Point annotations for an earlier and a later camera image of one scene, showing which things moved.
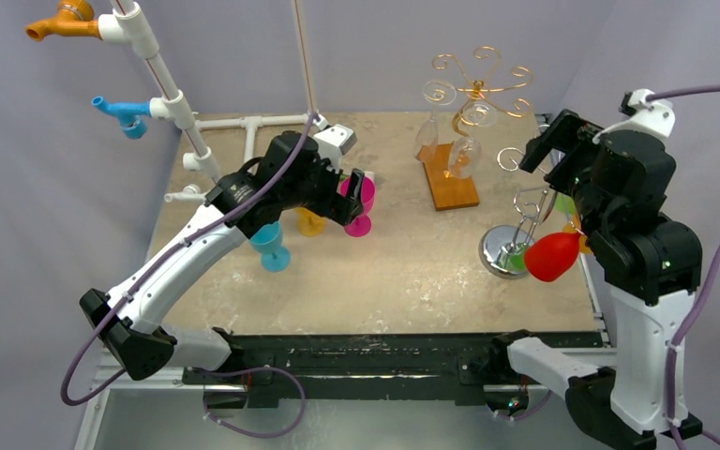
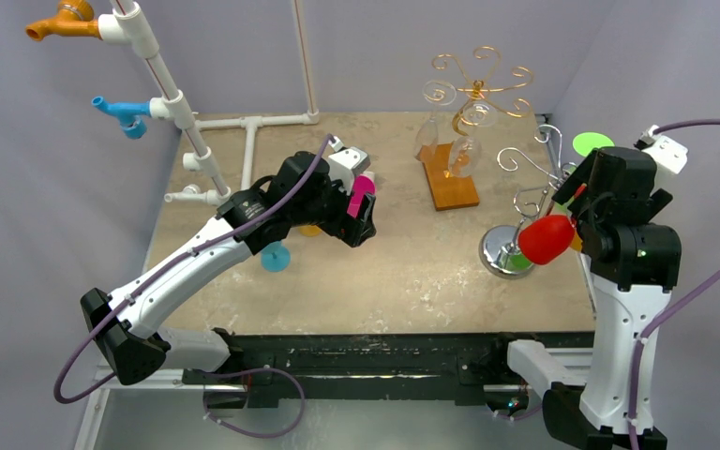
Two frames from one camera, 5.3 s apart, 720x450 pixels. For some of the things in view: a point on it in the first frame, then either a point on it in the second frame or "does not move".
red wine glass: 549,256 → 545,238
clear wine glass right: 465,154 does not move
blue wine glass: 267,241 does not move
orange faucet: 73,18 does not move
